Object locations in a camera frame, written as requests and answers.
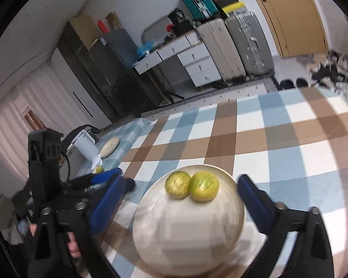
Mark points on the red bottle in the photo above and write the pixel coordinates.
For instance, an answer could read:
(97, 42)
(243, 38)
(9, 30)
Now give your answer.
(103, 26)

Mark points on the white desk with drawers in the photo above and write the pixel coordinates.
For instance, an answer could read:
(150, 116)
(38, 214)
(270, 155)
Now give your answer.
(194, 58)

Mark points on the black slipper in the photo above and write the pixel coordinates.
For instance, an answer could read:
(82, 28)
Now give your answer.
(286, 84)
(301, 82)

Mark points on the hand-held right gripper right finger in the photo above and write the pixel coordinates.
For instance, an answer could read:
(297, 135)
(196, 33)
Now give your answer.
(252, 201)

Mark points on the white closet door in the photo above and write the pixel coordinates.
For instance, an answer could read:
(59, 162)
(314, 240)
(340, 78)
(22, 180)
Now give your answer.
(75, 92)

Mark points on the arched mirror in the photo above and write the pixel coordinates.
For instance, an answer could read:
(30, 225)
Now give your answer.
(155, 30)

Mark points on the brown wooden frame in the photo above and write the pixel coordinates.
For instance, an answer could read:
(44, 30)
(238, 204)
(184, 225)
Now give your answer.
(34, 121)

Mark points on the brown cardboard pieces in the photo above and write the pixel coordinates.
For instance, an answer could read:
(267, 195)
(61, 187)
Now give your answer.
(113, 20)

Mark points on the white curtain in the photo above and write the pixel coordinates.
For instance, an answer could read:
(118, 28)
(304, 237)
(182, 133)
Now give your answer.
(11, 121)

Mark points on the light blue patterned tablecloth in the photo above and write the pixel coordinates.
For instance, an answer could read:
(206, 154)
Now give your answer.
(127, 133)

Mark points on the yellow-green round fruit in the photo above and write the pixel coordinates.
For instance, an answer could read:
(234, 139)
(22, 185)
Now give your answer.
(177, 184)

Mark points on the small red object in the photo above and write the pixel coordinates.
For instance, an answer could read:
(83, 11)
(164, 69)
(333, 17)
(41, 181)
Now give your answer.
(170, 28)

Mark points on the herringbone patterned rug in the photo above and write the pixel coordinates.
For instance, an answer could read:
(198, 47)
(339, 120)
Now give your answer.
(206, 100)

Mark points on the silver suitcase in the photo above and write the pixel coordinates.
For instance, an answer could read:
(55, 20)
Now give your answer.
(249, 43)

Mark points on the black cabinet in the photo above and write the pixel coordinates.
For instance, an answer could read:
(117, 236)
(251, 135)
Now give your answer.
(78, 63)

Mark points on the round beige dish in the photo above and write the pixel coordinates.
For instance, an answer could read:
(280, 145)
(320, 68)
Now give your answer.
(110, 147)

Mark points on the black bag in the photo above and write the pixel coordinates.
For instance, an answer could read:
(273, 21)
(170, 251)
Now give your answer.
(181, 21)

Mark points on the beige suitcase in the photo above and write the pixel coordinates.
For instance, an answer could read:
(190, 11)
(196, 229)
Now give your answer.
(220, 52)

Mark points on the checkered tablecloth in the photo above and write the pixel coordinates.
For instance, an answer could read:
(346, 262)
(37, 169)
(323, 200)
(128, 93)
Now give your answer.
(278, 150)

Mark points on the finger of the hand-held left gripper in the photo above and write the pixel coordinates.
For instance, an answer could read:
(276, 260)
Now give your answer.
(107, 176)

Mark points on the cardboard box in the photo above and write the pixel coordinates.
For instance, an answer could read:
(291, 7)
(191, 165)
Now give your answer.
(84, 30)

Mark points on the white electric kettle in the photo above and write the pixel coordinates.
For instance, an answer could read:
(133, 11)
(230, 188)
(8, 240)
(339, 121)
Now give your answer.
(85, 146)

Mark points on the dark grey refrigerator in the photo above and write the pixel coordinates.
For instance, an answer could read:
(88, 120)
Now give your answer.
(119, 69)

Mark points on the yellow box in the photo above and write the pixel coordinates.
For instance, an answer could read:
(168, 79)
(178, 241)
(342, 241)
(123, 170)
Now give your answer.
(233, 7)

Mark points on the blue plastic bag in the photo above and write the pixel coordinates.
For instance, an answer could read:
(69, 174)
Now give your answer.
(145, 50)

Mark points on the green round fruit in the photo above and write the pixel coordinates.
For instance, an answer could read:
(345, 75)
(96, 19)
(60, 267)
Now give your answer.
(204, 187)

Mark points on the wooden door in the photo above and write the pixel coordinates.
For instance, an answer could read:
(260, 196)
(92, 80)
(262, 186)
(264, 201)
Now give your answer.
(290, 14)

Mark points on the cream round plate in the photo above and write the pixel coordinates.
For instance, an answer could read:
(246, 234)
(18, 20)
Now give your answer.
(185, 237)

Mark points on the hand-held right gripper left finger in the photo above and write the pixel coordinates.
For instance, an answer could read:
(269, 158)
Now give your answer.
(107, 205)

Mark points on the pile of clothes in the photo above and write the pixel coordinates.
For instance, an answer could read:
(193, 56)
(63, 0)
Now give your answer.
(333, 68)

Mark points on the person's left hand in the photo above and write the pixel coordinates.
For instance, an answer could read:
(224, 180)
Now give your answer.
(74, 247)

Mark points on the small green fruit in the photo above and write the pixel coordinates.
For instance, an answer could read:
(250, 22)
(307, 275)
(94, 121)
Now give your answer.
(99, 170)

